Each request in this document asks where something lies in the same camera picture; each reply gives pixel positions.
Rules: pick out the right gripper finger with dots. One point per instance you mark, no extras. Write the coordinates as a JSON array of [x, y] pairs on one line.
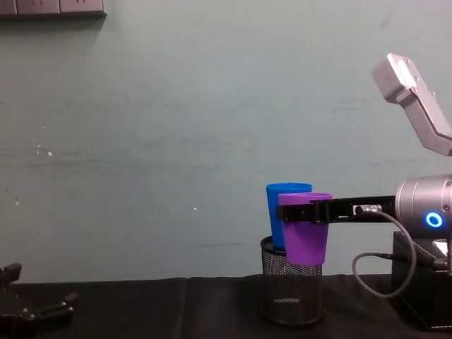
[[319, 201], [300, 213]]

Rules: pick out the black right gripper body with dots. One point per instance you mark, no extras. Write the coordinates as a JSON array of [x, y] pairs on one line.
[[342, 206]]

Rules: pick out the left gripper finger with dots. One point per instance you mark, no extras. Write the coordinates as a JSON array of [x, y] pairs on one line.
[[58, 305], [10, 272]]

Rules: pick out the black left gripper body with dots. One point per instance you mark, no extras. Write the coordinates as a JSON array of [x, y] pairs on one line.
[[16, 318]]

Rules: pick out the purple plastic cup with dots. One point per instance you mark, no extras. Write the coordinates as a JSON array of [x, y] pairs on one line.
[[306, 243]]

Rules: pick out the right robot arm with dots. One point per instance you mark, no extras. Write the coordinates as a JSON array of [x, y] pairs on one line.
[[420, 201]]

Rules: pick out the blue plastic cup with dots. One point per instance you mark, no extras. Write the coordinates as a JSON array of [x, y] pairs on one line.
[[273, 215]]

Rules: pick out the black mesh pen holder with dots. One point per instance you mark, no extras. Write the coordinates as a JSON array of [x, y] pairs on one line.
[[291, 282]]

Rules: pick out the black table cloth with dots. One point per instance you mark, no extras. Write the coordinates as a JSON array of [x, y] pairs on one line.
[[176, 307]]

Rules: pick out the grey wall socket strip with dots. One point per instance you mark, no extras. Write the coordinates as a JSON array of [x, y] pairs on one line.
[[53, 7]]

